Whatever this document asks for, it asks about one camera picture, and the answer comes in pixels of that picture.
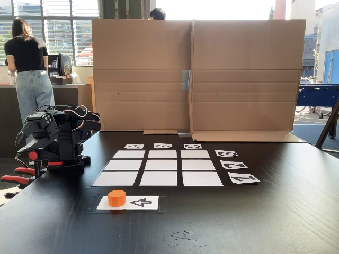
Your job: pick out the round orange token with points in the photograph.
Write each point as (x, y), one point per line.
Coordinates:
(116, 199)

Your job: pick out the white nine-square grid sheet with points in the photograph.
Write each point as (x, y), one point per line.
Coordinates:
(161, 164)

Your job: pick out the red black clamp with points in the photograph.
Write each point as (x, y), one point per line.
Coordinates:
(33, 155)

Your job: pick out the small brown box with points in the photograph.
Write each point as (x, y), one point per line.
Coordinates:
(61, 80)

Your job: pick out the black mini fridge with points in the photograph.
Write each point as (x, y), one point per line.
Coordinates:
(64, 64)

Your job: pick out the person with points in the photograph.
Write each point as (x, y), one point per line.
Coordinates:
(158, 14)
(26, 58)

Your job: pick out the paper sheet letter A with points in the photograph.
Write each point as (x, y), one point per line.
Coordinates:
(134, 146)

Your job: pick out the brown cardboard panel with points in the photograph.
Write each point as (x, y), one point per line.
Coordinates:
(140, 79)
(246, 79)

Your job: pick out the paper sheet letter B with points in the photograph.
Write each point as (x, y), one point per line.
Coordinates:
(162, 145)

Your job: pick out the white arrow paper sheet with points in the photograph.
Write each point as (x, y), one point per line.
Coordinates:
(143, 203)

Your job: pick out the paper sheet letter C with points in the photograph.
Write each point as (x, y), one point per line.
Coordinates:
(192, 146)

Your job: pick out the clear tape scraps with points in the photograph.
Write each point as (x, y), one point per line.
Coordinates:
(182, 236)

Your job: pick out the paper sheet number 3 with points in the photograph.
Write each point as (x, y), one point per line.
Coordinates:
(226, 153)

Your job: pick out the paper sheet number 2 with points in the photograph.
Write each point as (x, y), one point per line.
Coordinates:
(233, 164)

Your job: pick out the paper sheet number 1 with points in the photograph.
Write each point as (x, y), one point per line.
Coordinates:
(243, 178)

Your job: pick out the blue foosball table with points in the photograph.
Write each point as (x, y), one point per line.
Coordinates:
(317, 95)

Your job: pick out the dark wooden easel leg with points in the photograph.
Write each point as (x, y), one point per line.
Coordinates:
(328, 127)

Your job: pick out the grey duct tape strip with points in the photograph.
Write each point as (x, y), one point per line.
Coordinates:
(184, 133)
(186, 79)

